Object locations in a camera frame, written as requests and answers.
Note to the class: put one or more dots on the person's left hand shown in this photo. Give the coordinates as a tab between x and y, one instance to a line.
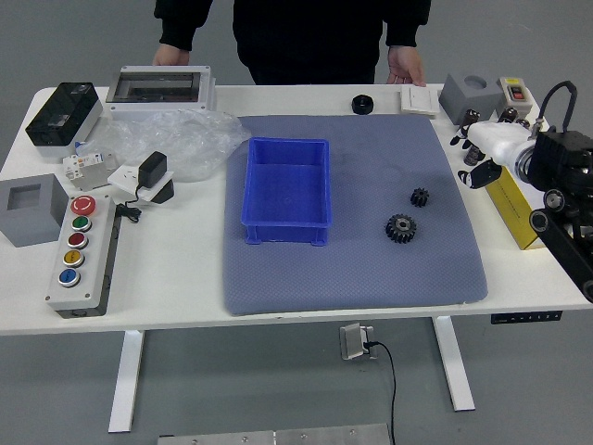
405	65

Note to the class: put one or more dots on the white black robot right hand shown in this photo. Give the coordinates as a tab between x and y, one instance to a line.
498	139

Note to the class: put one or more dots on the person's right hand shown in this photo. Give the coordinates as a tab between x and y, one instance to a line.
169	56

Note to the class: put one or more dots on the small black gear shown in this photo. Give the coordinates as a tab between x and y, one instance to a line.
420	197

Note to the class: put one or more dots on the big black gear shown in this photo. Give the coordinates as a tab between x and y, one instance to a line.
400	228

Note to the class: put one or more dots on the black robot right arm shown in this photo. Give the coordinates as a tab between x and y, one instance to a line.
560	148

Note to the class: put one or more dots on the person's left forearm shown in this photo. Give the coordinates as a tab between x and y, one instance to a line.
407	23

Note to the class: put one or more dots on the person's right forearm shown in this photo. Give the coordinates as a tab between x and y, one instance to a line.
180	23

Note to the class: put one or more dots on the black box on white base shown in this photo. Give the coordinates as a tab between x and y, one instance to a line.
60	116

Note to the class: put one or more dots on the blue plastic box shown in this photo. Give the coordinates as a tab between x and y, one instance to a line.
287	185

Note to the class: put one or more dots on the grey block with round hole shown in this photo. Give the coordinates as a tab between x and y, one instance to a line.
465	99

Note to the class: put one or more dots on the black round knob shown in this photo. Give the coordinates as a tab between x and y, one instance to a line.
362	104

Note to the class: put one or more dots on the yellow and white carton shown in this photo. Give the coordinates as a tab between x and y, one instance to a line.
512	208

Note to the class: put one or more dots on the clear plastic bag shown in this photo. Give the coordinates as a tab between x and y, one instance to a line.
185	136

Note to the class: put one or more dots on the person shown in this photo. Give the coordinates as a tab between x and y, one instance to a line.
310	37

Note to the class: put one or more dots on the black power adapter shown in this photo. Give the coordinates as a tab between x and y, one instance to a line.
152	169

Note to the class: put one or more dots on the white circuit breaker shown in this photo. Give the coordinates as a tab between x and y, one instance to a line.
85	169

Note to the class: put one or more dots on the black table control panel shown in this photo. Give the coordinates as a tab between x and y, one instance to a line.
526	317

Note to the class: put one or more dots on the grey-blue foam mat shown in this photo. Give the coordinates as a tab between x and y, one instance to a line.
361	273

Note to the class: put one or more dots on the grey block with square hole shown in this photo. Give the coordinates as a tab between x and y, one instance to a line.
28	222

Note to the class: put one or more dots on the white table leg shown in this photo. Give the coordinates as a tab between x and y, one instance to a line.
456	371
125	380

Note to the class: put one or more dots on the grey five-button control station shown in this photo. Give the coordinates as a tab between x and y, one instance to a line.
74	292

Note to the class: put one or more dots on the grey metal plate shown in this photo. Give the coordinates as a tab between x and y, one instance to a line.
278	436

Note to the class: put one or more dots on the white wall switch panel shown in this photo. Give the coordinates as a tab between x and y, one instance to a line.
419	100

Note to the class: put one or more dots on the grey enclosure with clear window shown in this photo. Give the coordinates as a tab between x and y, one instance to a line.
157	99

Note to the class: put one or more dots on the beige two-button switch box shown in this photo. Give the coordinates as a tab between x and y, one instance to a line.
516	95

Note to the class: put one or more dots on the white wall socket plate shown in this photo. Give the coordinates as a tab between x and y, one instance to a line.
122	178

